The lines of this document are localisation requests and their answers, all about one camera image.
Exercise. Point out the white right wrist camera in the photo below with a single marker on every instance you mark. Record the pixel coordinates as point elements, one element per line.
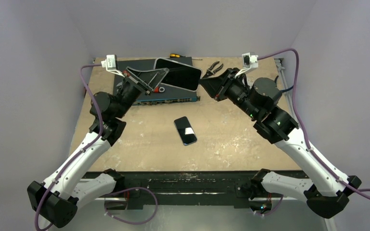
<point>250,63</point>

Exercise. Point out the red handled adjustable wrench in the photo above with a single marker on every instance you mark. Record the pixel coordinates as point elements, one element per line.
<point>159,90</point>

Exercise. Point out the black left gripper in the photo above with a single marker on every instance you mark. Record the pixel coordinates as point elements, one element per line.
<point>147,81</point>

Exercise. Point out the phone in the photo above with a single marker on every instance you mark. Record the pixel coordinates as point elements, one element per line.
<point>182,74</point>

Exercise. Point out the yellow black screwdriver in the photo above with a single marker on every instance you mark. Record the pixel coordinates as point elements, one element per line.
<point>174,55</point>

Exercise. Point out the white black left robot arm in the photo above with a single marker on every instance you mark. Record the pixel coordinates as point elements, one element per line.
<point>57,199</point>

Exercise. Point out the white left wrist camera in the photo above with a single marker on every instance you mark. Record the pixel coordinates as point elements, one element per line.
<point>111,65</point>

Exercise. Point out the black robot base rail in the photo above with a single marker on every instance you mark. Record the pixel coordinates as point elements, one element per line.
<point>228,188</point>

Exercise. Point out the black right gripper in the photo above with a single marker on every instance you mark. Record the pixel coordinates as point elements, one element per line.
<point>224,86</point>

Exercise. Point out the black grey wire stripper pliers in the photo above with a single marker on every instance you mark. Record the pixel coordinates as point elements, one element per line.
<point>213,69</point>

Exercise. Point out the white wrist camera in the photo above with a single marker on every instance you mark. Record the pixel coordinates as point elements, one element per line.
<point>250,63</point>
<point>111,65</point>

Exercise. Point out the blue smartphone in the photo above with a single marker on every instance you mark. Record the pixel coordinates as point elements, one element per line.
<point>185,131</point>

